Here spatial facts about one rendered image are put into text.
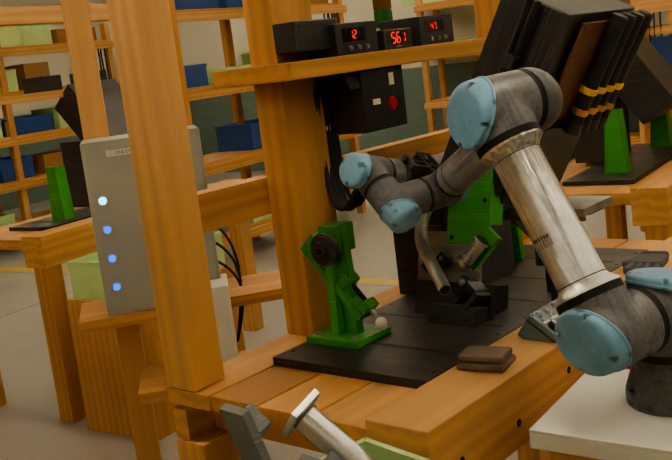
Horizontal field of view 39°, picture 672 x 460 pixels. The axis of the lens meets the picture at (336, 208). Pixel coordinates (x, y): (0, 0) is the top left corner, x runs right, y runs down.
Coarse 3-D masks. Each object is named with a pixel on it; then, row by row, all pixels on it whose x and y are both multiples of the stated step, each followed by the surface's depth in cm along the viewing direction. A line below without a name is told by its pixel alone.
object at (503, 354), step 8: (464, 352) 188; (472, 352) 188; (480, 352) 187; (488, 352) 186; (496, 352) 186; (504, 352) 185; (464, 360) 186; (472, 360) 185; (480, 360) 184; (488, 360) 184; (496, 360) 183; (504, 360) 184; (512, 360) 186; (464, 368) 186; (472, 368) 185; (480, 368) 184; (488, 368) 183; (496, 368) 182; (504, 368) 182
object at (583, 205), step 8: (576, 200) 226; (584, 200) 225; (592, 200) 224; (600, 200) 223; (608, 200) 225; (512, 208) 227; (576, 208) 216; (584, 208) 215; (592, 208) 218; (600, 208) 222; (504, 216) 229; (512, 216) 227; (584, 216) 215
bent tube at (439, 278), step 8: (424, 216) 225; (424, 224) 225; (416, 232) 225; (424, 232) 225; (416, 240) 224; (424, 240) 223; (424, 248) 221; (424, 256) 219; (432, 256) 219; (432, 264) 216; (432, 272) 215; (440, 272) 214; (440, 280) 212; (440, 288) 211; (448, 288) 213
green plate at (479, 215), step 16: (480, 192) 219; (448, 208) 225; (464, 208) 222; (480, 208) 219; (496, 208) 222; (448, 224) 224; (464, 224) 221; (480, 224) 218; (496, 224) 222; (448, 240) 224; (464, 240) 221
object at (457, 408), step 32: (512, 352) 194; (544, 352) 191; (448, 384) 180; (480, 384) 178; (512, 384) 180; (544, 384) 190; (384, 416) 168; (416, 416) 167; (448, 416) 165; (480, 416) 172; (512, 416) 181; (416, 448) 162; (448, 448) 164; (480, 448) 172; (512, 448) 181
